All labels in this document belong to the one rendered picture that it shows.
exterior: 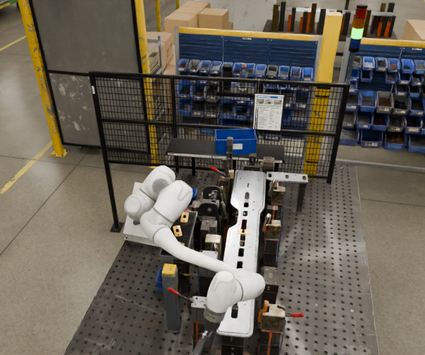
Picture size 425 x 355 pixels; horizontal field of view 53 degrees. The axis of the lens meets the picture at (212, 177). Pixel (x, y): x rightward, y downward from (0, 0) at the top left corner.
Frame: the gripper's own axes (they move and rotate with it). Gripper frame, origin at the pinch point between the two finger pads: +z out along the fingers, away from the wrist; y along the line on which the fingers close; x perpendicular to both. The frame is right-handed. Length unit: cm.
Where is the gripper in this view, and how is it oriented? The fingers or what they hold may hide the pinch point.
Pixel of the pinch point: (201, 353)
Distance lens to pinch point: 202.4
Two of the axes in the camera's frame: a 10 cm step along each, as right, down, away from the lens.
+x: 8.8, 3.6, -3.1
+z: -2.5, 9.1, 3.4
